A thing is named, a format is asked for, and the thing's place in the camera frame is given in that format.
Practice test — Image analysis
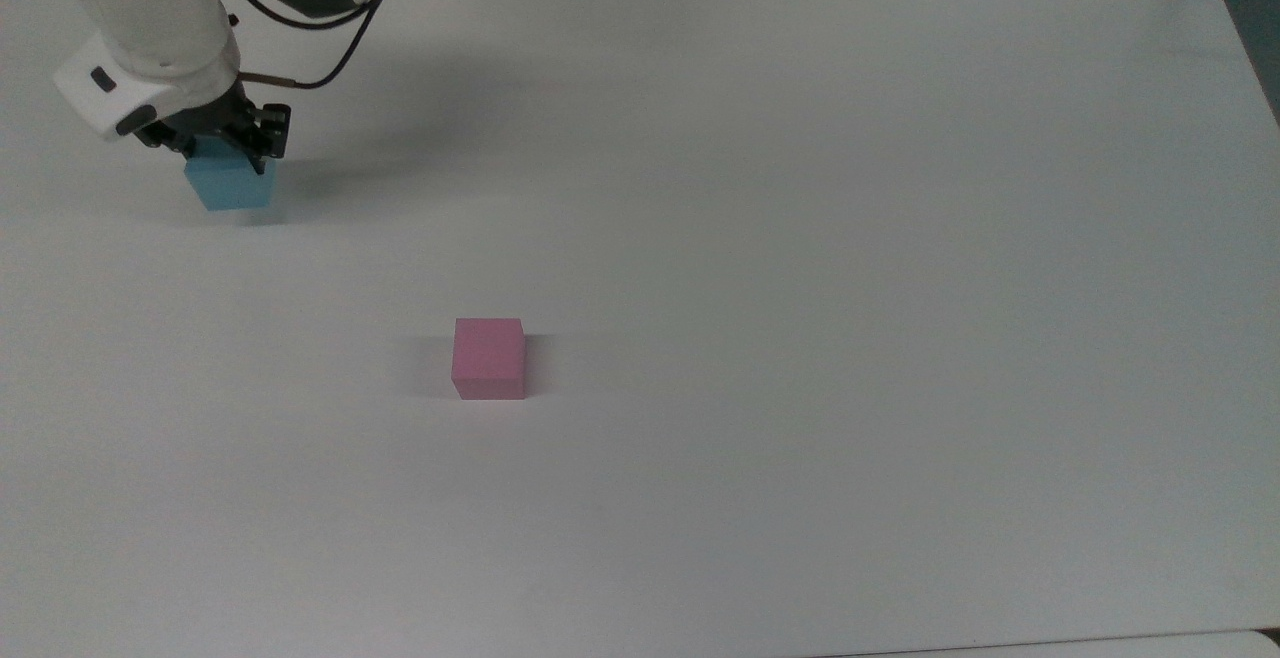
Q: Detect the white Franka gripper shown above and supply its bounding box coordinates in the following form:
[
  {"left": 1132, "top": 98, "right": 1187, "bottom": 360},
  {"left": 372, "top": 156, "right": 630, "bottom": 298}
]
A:
[{"left": 52, "top": 33, "right": 293, "bottom": 176}]

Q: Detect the blue cube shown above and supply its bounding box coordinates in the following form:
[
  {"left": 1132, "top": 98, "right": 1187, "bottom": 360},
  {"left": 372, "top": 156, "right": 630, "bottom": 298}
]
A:
[{"left": 183, "top": 136, "right": 279, "bottom": 213}]

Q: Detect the pink cube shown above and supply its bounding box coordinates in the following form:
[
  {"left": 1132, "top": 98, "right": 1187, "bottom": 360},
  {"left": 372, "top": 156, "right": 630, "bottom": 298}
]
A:
[{"left": 451, "top": 317, "right": 528, "bottom": 401}]

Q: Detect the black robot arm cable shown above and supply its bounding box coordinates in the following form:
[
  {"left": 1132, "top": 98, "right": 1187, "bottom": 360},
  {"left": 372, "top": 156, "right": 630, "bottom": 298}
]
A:
[{"left": 218, "top": 0, "right": 391, "bottom": 91}]

